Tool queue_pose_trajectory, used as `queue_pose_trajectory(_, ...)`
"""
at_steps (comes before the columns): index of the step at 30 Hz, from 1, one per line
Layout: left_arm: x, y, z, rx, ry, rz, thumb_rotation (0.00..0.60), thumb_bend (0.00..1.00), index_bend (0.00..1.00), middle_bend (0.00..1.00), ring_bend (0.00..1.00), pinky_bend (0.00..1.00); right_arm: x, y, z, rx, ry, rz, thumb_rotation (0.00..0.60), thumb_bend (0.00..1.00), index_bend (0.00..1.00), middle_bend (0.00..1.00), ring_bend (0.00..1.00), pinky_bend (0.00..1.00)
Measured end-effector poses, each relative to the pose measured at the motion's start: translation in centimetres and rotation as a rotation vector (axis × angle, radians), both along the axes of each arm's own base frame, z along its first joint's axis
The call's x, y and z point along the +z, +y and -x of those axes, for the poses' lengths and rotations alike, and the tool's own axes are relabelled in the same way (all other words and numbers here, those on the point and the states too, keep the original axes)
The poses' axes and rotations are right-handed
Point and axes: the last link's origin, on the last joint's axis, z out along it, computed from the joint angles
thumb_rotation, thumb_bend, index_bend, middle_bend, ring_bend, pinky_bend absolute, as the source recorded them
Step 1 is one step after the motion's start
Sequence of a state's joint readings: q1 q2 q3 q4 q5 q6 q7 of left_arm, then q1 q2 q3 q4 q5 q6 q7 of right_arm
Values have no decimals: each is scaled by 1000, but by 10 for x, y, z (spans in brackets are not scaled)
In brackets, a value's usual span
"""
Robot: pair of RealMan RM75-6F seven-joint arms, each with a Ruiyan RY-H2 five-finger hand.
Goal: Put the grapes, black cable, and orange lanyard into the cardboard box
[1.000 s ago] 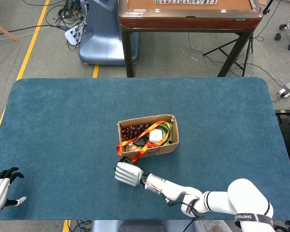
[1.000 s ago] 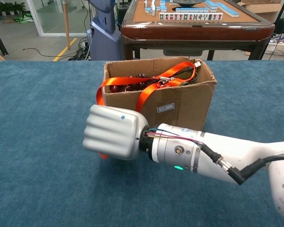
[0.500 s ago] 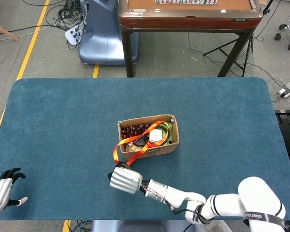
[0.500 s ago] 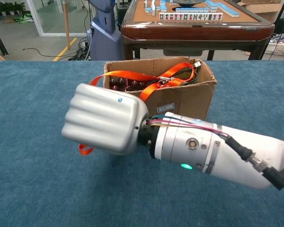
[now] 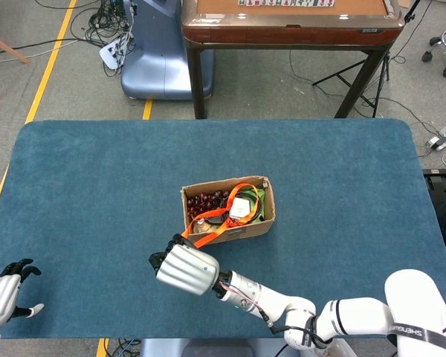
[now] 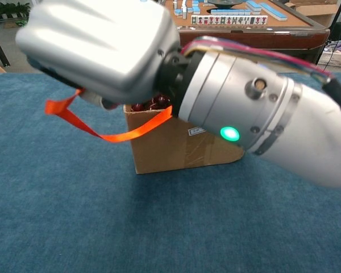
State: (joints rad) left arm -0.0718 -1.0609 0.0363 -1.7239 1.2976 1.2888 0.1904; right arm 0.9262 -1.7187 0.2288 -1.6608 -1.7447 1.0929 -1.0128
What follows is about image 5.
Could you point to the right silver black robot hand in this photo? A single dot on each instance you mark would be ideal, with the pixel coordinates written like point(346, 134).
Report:
point(187, 269)

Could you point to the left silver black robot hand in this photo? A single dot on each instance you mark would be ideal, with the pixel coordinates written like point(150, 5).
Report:
point(0, 297)

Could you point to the dark red grape bunch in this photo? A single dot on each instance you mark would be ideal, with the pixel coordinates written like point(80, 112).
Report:
point(202, 202)

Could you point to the brown cardboard box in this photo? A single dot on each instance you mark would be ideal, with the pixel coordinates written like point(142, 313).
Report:
point(245, 232)

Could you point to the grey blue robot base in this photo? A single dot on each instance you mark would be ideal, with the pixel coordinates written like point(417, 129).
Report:
point(215, 349)

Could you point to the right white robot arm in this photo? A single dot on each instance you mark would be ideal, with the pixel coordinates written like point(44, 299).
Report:
point(357, 312)

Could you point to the tan round bread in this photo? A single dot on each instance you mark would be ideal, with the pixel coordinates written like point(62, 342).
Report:
point(202, 227)

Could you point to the black eye mask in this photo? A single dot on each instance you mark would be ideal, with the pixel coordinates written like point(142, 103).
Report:
point(213, 219)

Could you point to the bright green cloth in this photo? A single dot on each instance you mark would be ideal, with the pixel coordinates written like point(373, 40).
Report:
point(262, 193)

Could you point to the blue felt table cover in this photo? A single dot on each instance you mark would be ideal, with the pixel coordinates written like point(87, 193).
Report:
point(96, 148)

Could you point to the clear plastic bag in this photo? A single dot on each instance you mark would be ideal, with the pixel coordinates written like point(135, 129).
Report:
point(342, 349)

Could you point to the white power strip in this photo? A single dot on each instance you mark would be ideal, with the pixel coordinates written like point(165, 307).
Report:
point(444, 135)
point(109, 54)

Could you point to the light wooden pole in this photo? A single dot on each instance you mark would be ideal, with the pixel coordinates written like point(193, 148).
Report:
point(11, 50)

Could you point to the black tripod stand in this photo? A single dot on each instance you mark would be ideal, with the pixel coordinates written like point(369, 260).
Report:
point(375, 98)

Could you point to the brown mahjong table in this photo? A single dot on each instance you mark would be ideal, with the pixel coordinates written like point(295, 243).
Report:
point(282, 33)

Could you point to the row of face-up mahjong tiles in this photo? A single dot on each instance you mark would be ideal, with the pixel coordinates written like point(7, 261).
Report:
point(282, 3)

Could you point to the blue grey machine pedestal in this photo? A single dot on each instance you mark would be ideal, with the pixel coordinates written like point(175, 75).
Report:
point(160, 56)

